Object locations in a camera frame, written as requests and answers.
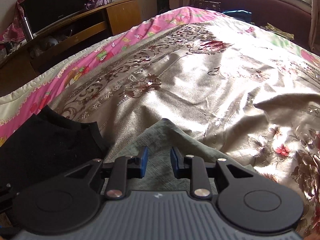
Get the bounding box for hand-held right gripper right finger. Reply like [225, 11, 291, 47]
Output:
[170, 146, 254, 198]

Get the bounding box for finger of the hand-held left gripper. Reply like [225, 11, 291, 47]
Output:
[0, 182, 22, 213]

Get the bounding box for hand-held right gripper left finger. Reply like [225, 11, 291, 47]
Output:
[56, 146, 148, 200]

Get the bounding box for grey-green pants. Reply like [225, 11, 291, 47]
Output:
[104, 118, 253, 195]

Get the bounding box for gold floral satin bedspread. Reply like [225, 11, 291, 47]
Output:
[51, 21, 320, 235]

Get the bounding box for pink cartoon print quilt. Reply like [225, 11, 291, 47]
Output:
[0, 6, 320, 145]

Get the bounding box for wooden TV cabinet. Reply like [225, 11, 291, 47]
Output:
[0, 0, 142, 75]

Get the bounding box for white round object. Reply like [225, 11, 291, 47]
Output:
[41, 36, 59, 49]

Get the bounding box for dark patterned box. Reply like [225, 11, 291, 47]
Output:
[194, 0, 222, 12]

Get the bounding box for blue and black garment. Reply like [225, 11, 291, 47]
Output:
[222, 9, 253, 23]

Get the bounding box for purple cloth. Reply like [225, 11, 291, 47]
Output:
[84, 0, 110, 12]

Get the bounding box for yellow-green cloth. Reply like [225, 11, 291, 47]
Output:
[260, 22, 295, 39]

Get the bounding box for steel thermos bottle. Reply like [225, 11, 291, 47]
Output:
[21, 16, 34, 40]

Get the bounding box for black television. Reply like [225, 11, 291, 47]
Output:
[20, 0, 87, 35]

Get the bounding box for dark red padded window seat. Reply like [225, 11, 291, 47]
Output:
[204, 0, 313, 50]

